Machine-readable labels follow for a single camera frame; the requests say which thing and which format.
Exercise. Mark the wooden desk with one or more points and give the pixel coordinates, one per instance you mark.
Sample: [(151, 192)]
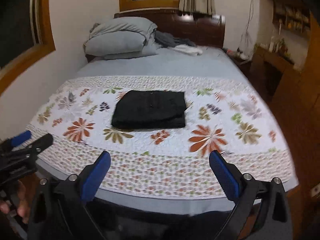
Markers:
[(275, 65)]

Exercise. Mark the dark grey cloth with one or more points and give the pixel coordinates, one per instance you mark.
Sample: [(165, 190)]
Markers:
[(165, 38)]

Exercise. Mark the bed with blue sheet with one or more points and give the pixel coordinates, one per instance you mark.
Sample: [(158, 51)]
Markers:
[(175, 65)]

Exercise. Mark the black pants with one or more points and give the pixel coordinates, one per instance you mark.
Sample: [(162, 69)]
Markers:
[(150, 110)]

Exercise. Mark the grey pillows stack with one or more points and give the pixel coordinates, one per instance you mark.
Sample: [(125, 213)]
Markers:
[(125, 25)]

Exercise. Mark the dark wooden nightstand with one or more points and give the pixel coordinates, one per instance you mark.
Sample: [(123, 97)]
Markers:
[(240, 65)]

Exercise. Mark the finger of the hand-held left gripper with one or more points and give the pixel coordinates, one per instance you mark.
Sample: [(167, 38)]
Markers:
[(42, 142), (21, 137)]

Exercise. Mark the wooden bookshelf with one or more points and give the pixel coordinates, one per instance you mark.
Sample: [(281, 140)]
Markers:
[(292, 17)]

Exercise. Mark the grey pillow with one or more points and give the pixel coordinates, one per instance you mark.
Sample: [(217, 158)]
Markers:
[(130, 56), (117, 43)]

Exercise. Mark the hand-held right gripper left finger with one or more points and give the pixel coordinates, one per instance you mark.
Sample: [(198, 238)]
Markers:
[(96, 175)]

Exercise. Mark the wooden wardrobe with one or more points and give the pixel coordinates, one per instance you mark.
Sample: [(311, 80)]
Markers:
[(310, 92)]

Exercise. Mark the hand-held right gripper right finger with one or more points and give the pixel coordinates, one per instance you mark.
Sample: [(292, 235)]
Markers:
[(225, 175)]

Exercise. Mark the small bottles and figurines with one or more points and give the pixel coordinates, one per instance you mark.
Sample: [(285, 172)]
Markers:
[(277, 46)]

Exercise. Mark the person's left hand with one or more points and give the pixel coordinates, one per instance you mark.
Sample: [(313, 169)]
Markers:
[(21, 202)]

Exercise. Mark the white cloth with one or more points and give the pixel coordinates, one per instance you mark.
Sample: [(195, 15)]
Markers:
[(190, 50)]

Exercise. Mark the floral quilt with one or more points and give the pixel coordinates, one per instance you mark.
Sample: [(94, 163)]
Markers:
[(175, 155)]

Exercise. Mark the dark wooden headboard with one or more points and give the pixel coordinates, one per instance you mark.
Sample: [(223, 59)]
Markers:
[(200, 30)]

